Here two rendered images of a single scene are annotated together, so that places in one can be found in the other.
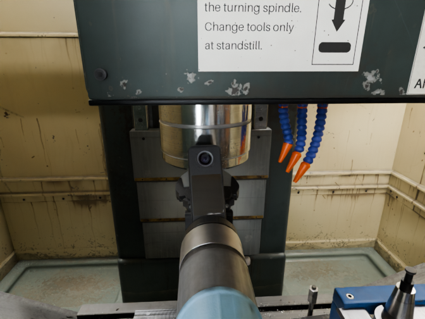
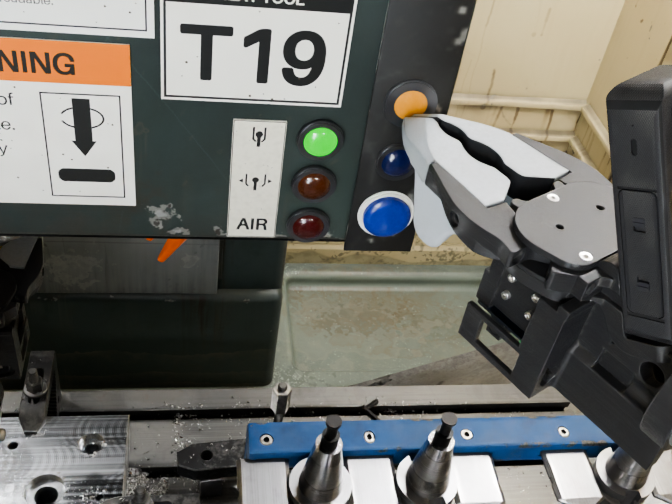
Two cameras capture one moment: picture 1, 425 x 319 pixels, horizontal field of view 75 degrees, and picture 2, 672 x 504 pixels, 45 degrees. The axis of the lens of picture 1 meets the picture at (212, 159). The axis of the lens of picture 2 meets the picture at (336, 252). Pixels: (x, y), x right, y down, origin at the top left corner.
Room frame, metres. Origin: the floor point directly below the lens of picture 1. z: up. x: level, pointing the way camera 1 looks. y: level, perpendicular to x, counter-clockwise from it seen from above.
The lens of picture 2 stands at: (-0.10, -0.19, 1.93)
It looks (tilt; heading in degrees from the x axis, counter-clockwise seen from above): 41 degrees down; 349
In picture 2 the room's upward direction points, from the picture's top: 10 degrees clockwise
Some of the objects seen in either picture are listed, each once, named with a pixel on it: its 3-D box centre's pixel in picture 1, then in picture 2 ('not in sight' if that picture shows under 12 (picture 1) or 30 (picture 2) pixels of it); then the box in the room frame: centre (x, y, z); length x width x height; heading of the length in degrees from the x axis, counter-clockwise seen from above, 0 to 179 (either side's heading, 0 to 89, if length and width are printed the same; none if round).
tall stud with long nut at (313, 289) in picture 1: (311, 304); (279, 413); (0.62, -0.29, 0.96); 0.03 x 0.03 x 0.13
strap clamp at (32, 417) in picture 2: not in sight; (39, 401); (0.63, 0.05, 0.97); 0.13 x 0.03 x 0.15; 3
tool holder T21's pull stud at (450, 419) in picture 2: not in sight; (445, 429); (0.35, -0.41, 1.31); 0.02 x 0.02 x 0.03
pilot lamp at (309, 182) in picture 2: not in sight; (314, 185); (0.29, -0.25, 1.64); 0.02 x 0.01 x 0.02; 93
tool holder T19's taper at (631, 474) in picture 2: not in sight; (637, 453); (0.36, -0.63, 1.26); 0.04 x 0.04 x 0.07
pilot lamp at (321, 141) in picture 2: not in sight; (320, 141); (0.29, -0.25, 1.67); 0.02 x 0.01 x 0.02; 93
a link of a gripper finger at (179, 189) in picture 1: (190, 191); not in sight; (0.41, 0.04, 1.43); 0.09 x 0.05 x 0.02; 17
